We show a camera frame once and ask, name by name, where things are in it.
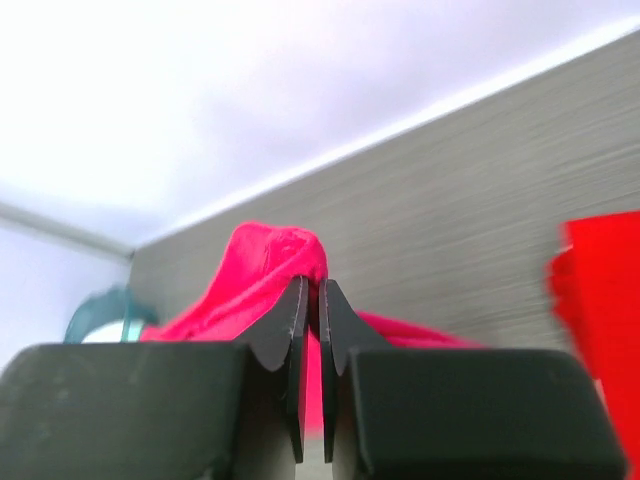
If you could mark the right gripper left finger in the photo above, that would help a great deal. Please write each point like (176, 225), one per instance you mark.
(162, 410)

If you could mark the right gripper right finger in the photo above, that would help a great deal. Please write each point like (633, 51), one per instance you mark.
(470, 413)

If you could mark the pink t shirt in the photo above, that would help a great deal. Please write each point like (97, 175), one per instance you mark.
(257, 266)

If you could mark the white crumpled t shirt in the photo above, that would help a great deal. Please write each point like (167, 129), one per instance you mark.
(108, 333)

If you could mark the teal plastic basket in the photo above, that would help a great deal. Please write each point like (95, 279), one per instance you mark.
(116, 310)

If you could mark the red folded t shirt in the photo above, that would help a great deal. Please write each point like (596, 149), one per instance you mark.
(594, 286)

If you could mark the left aluminium frame post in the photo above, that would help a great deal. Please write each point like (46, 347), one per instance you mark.
(61, 231)

